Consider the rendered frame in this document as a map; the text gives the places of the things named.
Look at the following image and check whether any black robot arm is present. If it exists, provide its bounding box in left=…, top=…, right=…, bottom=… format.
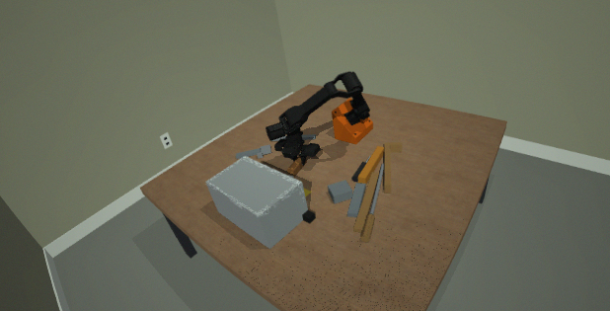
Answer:
left=266, top=72, right=370, bottom=159

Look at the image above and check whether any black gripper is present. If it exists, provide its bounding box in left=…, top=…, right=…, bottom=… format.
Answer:
left=274, top=131, right=320, bottom=165

